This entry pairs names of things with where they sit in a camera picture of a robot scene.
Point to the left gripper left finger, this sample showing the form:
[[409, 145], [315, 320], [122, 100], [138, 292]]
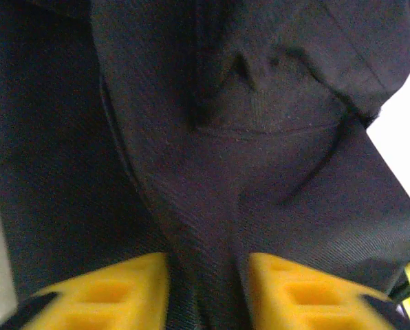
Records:
[[122, 292]]

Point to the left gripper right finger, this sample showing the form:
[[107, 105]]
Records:
[[294, 292]]

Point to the black backpack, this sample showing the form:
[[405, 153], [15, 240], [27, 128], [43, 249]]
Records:
[[225, 154]]

